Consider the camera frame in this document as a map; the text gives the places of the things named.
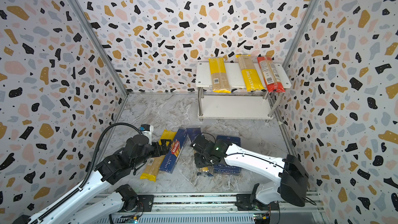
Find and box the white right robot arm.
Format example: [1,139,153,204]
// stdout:
[191,135,309,207]

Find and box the blue clear spaghetti bag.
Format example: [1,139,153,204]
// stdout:
[187,127,209,176]

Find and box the yellow spaghetti package with barcode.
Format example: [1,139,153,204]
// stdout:
[208,58,231,93]

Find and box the black corrugated cable conduit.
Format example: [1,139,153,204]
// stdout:
[34,122,142,224]

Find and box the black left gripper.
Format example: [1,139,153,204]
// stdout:
[131,138,173,172]

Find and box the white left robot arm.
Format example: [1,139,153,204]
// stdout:
[14,134,171,224]

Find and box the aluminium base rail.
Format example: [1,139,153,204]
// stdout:
[66,192,324,224]

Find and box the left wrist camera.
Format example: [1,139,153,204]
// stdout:
[140,124,154,145]

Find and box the red spaghetti package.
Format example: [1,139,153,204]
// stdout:
[257,57,285,93]

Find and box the yellow Pastatime spaghetti package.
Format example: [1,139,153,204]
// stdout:
[236,55,264,92]

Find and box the yellow clear spaghetti package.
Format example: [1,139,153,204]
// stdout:
[140,130,177,181]

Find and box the blue Barilla spaghetti box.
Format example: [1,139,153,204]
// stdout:
[160,129,188,173]

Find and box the blue Barilla rigatoni box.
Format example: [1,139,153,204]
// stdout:
[213,135,241,175]

